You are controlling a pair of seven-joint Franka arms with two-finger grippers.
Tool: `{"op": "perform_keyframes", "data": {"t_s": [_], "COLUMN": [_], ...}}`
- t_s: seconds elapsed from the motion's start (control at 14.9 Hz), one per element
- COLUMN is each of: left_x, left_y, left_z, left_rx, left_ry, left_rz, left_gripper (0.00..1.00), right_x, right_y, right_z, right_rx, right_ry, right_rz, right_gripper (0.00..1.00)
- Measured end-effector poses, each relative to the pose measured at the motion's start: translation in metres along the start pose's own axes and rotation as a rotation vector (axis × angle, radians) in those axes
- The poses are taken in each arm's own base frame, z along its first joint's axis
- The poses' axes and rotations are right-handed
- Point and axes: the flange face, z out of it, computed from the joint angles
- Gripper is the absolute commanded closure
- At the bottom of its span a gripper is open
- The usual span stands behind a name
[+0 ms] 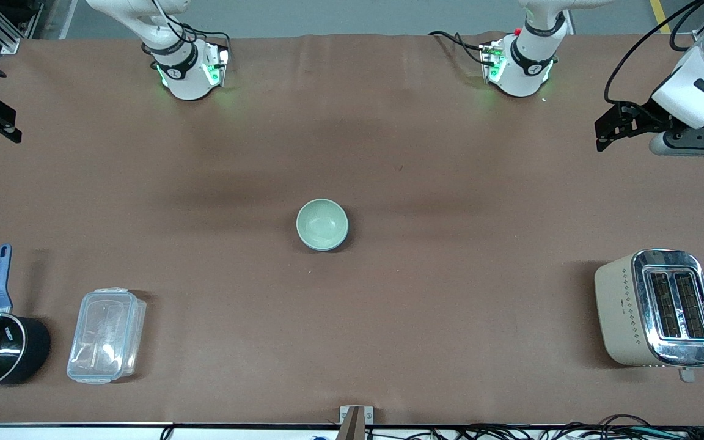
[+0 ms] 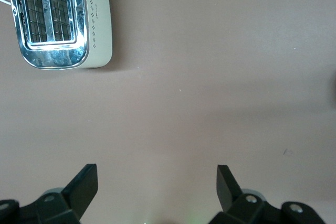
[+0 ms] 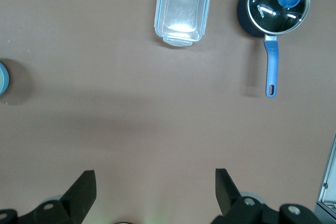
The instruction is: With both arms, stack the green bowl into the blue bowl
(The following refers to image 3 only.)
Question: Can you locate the aluminium frame profile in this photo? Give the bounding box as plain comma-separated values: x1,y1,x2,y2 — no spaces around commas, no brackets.
313,132,336,224

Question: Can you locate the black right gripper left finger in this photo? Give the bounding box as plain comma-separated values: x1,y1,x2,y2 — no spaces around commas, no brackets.
0,170,97,224

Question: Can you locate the glass lid with blue knob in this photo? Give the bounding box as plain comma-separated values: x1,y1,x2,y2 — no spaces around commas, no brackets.
247,0,311,36

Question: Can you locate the blue bowl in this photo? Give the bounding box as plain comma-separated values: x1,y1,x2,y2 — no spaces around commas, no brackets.
0,61,10,96

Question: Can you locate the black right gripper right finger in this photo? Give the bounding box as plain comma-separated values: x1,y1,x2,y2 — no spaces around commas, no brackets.
209,168,323,224

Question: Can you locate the clear plastic food container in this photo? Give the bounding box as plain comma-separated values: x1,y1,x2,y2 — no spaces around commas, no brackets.
153,0,214,48

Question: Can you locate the dark saucepan with blue handle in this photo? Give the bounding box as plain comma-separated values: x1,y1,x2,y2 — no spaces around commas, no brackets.
236,0,311,98

